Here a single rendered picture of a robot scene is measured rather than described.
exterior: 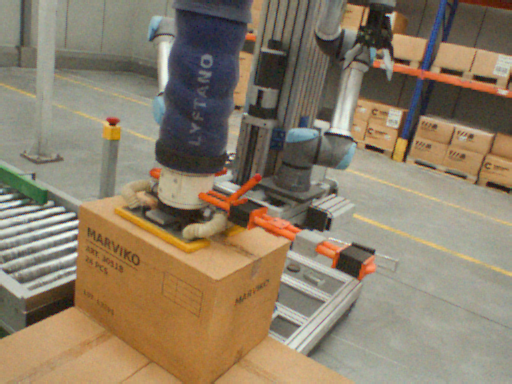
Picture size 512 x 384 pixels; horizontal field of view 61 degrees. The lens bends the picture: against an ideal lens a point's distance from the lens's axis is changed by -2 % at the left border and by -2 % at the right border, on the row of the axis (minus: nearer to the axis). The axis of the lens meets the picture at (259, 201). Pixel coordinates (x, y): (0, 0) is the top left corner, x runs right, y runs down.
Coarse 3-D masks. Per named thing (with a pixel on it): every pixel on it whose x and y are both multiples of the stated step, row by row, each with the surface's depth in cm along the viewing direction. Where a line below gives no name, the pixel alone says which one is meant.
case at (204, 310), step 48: (96, 240) 146; (144, 240) 133; (240, 240) 145; (96, 288) 152; (144, 288) 138; (192, 288) 126; (240, 288) 133; (144, 336) 142; (192, 336) 130; (240, 336) 145
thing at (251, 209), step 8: (240, 200) 134; (248, 200) 138; (232, 208) 130; (240, 208) 130; (248, 208) 132; (256, 208) 134; (264, 208) 132; (232, 216) 131; (240, 216) 130; (248, 216) 128; (256, 216) 130; (240, 224) 130; (248, 224) 129
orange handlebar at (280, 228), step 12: (156, 168) 152; (216, 192) 142; (216, 204) 136; (228, 204) 134; (264, 216) 132; (264, 228) 128; (276, 228) 125; (288, 228) 128; (324, 252) 118; (372, 264) 115
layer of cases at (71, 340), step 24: (72, 312) 157; (24, 336) 141; (48, 336) 143; (72, 336) 146; (96, 336) 148; (0, 360) 130; (24, 360) 132; (48, 360) 134; (72, 360) 136; (96, 360) 138; (120, 360) 140; (144, 360) 142; (240, 360) 151; (264, 360) 153; (288, 360) 156; (312, 360) 158
